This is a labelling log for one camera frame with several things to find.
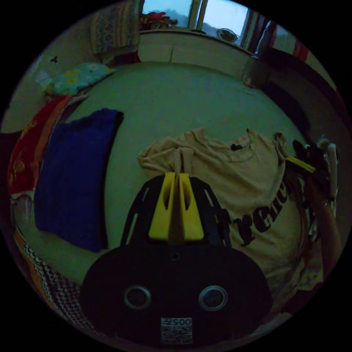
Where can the pile of clothes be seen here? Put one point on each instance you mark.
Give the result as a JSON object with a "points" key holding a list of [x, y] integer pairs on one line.
{"points": [[71, 178]]}

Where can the patterned curtain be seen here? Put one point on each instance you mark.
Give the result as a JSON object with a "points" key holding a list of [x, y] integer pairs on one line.
{"points": [[115, 27]]}

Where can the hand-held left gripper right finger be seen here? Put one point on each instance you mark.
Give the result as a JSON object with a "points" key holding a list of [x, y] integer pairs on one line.
{"points": [[192, 222]]}

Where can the bed with pale green sheet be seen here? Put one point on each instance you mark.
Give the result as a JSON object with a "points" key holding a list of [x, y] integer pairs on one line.
{"points": [[170, 101]]}

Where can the red printed blanket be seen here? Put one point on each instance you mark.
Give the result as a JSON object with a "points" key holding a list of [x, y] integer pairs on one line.
{"points": [[24, 154]]}

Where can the person's right forearm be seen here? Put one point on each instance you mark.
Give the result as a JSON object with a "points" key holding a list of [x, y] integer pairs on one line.
{"points": [[328, 225]]}

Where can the zigzag patterned blanket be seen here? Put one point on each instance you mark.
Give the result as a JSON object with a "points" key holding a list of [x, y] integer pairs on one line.
{"points": [[60, 291]]}

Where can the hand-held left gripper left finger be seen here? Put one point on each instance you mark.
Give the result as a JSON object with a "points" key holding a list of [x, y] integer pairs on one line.
{"points": [[161, 220]]}

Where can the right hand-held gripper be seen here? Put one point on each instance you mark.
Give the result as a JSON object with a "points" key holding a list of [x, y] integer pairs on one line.
{"points": [[316, 159]]}

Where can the decorative plate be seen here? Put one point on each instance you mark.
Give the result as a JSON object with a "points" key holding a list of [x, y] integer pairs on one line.
{"points": [[227, 35]]}

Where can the light blue printed pillow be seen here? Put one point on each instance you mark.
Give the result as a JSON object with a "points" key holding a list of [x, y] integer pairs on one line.
{"points": [[77, 78]]}

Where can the skin tone short sleeve shirt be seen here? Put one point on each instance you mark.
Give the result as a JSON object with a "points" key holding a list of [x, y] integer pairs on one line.
{"points": [[247, 189]]}

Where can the red flower plant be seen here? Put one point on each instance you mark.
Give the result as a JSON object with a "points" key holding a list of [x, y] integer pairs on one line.
{"points": [[155, 20]]}

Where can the window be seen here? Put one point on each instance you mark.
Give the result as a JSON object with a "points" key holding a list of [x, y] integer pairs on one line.
{"points": [[220, 15]]}

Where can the person's right hand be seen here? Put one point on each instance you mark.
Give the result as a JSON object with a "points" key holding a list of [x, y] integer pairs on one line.
{"points": [[317, 194]]}

